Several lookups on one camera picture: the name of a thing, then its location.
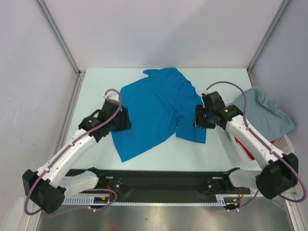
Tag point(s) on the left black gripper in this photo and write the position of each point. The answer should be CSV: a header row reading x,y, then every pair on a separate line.
x,y
125,123

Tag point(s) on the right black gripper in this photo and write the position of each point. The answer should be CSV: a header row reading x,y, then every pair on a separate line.
x,y
198,121

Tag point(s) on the blue t shirt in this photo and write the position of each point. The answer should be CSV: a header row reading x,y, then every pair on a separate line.
x,y
160,105

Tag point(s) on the grey t shirt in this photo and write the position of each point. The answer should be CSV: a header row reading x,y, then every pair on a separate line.
x,y
260,94

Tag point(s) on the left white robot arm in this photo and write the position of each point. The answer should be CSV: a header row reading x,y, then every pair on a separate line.
x,y
49,186

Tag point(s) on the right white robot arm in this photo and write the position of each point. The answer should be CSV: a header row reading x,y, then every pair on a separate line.
x,y
278,170

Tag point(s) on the red t shirt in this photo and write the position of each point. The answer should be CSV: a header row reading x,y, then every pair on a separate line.
x,y
244,150

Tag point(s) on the white plastic basket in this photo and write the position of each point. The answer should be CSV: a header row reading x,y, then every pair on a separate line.
x,y
284,144

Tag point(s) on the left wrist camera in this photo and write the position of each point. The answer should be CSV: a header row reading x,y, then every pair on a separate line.
x,y
111,96

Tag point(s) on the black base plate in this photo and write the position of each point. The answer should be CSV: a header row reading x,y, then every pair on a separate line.
x,y
150,186

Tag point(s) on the white slotted cable duct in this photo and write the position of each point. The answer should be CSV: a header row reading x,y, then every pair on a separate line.
x,y
97,201

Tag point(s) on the left aluminium frame post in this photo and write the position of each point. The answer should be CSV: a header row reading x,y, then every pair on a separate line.
x,y
58,36

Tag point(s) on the aluminium frame post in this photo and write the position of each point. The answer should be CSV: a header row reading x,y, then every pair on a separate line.
x,y
269,33
58,36

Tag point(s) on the right aluminium frame post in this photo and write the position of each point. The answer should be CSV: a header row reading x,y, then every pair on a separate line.
x,y
269,33

